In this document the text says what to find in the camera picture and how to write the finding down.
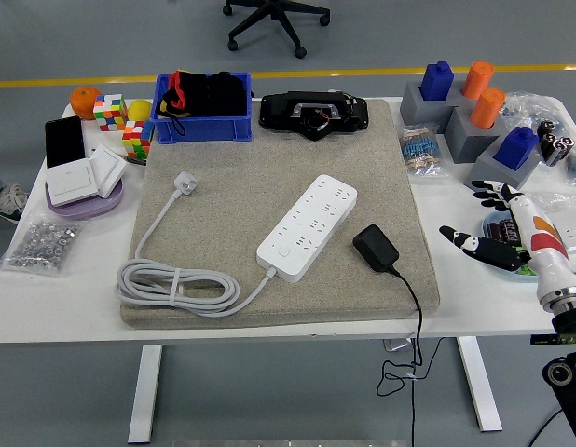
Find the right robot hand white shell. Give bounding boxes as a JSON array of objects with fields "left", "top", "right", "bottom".
[{"left": 439, "top": 179, "right": 576, "bottom": 304}]

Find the black plug with cord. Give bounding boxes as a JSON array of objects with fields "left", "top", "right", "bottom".
[{"left": 352, "top": 223, "right": 446, "bottom": 447}]

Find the white power strip with cable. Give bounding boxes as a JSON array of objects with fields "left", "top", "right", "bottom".
[{"left": 116, "top": 170, "right": 358, "bottom": 318}]

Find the pile of green cylinders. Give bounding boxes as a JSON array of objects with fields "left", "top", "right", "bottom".
[{"left": 515, "top": 246, "right": 541, "bottom": 277}]

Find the row of dark capacitors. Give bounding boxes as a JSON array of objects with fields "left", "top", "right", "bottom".
[{"left": 485, "top": 218, "right": 522, "bottom": 246}]

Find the light blue plate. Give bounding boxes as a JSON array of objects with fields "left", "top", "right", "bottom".
[{"left": 481, "top": 211, "right": 541, "bottom": 283}]

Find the black table control panel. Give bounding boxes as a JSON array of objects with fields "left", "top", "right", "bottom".
[{"left": 529, "top": 332, "right": 576, "bottom": 346}]

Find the blue square peg block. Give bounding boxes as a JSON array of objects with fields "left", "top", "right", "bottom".
[
  {"left": 492, "top": 126, "right": 541, "bottom": 172},
  {"left": 418, "top": 61, "right": 455, "bottom": 102}
]

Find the bundle of large black capacitors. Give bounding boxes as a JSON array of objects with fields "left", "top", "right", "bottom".
[{"left": 537, "top": 119, "right": 576, "bottom": 168}]

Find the clear bag of small parts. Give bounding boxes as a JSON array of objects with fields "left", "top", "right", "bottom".
[{"left": 500, "top": 90, "right": 567, "bottom": 136}]

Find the orange cylinder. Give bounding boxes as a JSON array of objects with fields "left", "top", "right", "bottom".
[
  {"left": 469, "top": 87, "right": 507, "bottom": 130},
  {"left": 460, "top": 60, "right": 496, "bottom": 101}
]

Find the bag of resistors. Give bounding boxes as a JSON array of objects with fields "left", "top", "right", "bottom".
[{"left": 398, "top": 123, "right": 450, "bottom": 178}]

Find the black electronic device housing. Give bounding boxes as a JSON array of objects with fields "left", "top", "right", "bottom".
[{"left": 258, "top": 89, "right": 369, "bottom": 142}]

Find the grey-brown mat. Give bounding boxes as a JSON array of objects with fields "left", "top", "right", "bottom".
[{"left": 118, "top": 98, "right": 442, "bottom": 331}]

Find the black office chair base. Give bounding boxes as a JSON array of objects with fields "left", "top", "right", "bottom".
[{"left": 221, "top": 0, "right": 331, "bottom": 60}]

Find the blue plastic bin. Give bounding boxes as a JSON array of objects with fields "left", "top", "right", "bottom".
[{"left": 149, "top": 72, "right": 254, "bottom": 144}]

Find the black and red fabric bundle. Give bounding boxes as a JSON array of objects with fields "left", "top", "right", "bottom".
[{"left": 156, "top": 69, "right": 250, "bottom": 136}]

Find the multicoloured puzzle cube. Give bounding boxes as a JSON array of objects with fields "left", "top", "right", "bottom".
[
  {"left": 121, "top": 119, "right": 155, "bottom": 160},
  {"left": 92, "top": 93, "right": 130, "bottom": 133}
]

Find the yellow lemon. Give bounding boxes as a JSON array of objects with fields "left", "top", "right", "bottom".
[{"left": 127, "top": 99, "right": 154, "bottom": 125}]

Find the purple round box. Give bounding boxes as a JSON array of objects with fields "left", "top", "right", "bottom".
[{"left": 44, "top": 179, "right": 125, "bottom": 221}]

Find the orange fruit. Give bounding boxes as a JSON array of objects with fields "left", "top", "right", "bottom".
[{"left": 69, "top": 86, "right": 103, "bottom": 121}]

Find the black smartphone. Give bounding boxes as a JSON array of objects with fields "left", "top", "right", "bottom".
[{"left": 44, "top": 115, "right": 91, "bottom": 169}]

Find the bag of metal nuts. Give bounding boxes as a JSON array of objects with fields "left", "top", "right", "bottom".
[{"left": 0, "top": 211, "right": 87, "bottom": 278}]

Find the person's shoe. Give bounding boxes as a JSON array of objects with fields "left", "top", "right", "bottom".
[{"left": 0, "top": 183, "right": 31, "bottom": 225}]

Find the silver metal bracket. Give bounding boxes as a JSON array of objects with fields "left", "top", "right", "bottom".
[{"left": 382, "top": 338, "right": 418, "bottom": 353}]

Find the small white wall switch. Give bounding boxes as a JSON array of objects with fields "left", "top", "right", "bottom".
[{"left": 89, "top": 143, "right": 129, "bottom": 199}]

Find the large white wall switch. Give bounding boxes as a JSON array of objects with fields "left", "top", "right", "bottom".
[{"left": 45, "top": 157, "right": 99, "bottom": 208}]

